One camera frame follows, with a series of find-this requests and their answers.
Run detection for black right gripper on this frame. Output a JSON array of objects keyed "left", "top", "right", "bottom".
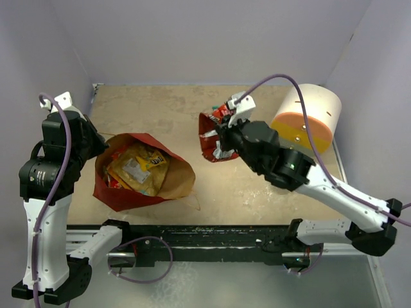
[{"left": 215, "top": 111, "right": 262, "bottom": 172}]

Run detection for tan large snack bag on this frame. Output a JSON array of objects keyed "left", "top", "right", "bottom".
[{"left": 107, "top": 141, "right": 170, "bottom": 196}]

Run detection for red chips bag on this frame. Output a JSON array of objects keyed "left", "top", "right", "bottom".
[{"left": 198, "top": 104, "right": 238, "bottom": 163}]

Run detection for red paper bag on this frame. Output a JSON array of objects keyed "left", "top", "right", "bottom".
[{"left": 93, "top": 133, "right": 196, "bottom": 212}]

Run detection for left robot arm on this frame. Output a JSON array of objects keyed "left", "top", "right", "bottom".
[{"left": 12, "top": 111, "right": 132, "bottom": 307}]

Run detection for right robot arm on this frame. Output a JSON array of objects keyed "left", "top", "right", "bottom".
[{"left": 216, "top": 120, "right": 402, "bottom": 257}]

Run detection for yellow snack packet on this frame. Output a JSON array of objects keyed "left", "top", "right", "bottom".
[{"left": 136, "top": 154, "right": 170, "bottom": 171}]

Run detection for white cylinder toy drum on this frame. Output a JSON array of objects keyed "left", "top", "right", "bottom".
[{"left": 270, "top": 83, "right": 342, "bottom": 154}]

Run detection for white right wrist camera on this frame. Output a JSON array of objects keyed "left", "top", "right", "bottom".
[{"left": 225, "top": 91, "right": 256, "bottom": 128}]

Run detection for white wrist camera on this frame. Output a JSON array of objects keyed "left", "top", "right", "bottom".
[
  {"left": 40, "top": 91, "right": 85, "bottom": 119},
  {"left": 225, "top": 91, "right": 256, "bottom": 128}
]

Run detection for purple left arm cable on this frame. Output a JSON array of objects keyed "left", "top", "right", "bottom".
[{"left": 31, "top": 92, "right": 174, "bottom": 308}]

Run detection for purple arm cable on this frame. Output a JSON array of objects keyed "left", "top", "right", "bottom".
[
  {"left": 234, "top": 74, "right": 411, "bottom": 276},
  {"left": 31, "top": 92, "right": 174, "bottom": 308}
]

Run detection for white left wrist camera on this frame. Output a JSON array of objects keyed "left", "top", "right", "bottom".
[{"left": 40, "top": 91, "right": 85, "bottom": 119}]

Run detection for metal corner bracket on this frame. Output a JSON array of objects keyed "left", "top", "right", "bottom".
[{"left": 91, "top": 83, "right": 104, "bottom": 104}]

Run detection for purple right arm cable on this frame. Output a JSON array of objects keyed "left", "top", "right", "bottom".
[{"left": 234, "top": 74, "right": 411, "bottom": 276}]

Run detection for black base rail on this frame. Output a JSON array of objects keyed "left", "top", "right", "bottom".
[{"left": 109, "top": 225, "right": 322, "bottom": 268}]

